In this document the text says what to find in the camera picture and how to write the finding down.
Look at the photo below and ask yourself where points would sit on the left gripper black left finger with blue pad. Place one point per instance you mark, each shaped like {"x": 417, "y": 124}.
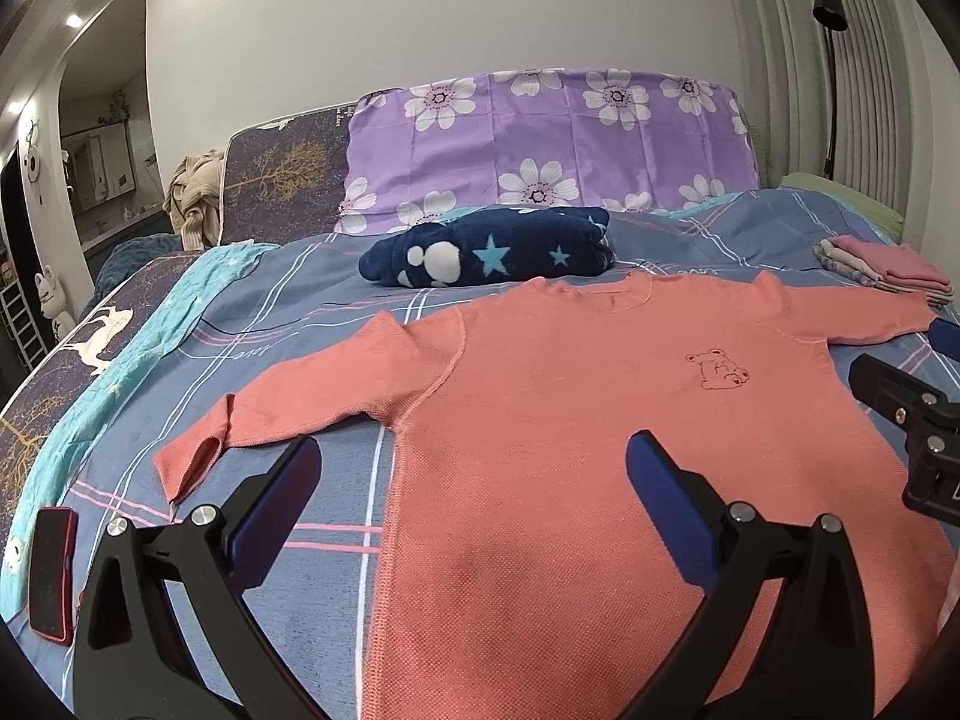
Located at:
{"x": 164, "y": 630}

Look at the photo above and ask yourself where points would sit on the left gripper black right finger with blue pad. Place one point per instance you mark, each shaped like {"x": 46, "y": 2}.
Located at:
{"x": 815, "y": 659}

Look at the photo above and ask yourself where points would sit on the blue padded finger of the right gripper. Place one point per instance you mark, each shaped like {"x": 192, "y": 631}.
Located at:
{"x": 944, "y": 337}

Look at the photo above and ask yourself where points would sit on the salmon pink bear sweater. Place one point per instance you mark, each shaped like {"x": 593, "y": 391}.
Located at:
{"x": 519, "y": 575}

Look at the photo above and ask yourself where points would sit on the folded clothes stack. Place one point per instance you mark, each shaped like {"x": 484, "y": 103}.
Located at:
{"x": 893, "y": 268}

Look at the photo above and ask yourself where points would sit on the green pillow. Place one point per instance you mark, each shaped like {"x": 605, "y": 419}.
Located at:
{"x": 884, "y": 218}

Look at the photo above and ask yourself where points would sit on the red cased smartphone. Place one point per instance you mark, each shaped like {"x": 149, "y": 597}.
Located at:
{"x": 50, "y": 578}

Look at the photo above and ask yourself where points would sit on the turquoise star cloth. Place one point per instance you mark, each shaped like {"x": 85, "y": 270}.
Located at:
{"x": 86, "y": 420}

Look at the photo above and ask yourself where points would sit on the white pleated curtain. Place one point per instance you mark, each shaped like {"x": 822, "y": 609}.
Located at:
{"x": 897, "y": 107}

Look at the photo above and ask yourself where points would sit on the black floor lamp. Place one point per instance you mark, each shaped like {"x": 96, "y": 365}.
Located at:
{"x": 831, "y": 17}

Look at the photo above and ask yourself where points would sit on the purple floral pillow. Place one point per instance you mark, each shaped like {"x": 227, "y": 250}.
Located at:
{"x": 626, "y": 140}

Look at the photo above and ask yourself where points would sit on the white cat figurine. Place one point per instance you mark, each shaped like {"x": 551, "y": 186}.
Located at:
{"x": 53, "y": 302}

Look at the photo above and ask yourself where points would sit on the dark deer print sheet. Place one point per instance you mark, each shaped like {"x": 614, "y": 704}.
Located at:
{"x": 65, "y": 374}

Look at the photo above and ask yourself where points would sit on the blue plaid bed cover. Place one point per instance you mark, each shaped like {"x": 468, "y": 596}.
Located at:
{"x": 316, "y": 605}

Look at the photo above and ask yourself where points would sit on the navy star fleece blanket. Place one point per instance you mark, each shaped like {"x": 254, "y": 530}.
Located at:
{"x": 492, "y": 245}

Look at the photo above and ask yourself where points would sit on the beige crumpled garment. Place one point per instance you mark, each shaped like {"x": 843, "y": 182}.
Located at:
{"x": 193, "y": 200}

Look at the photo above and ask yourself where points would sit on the dark tree print pillow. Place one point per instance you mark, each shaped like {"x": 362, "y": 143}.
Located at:
{"x": 285, "y": 180}

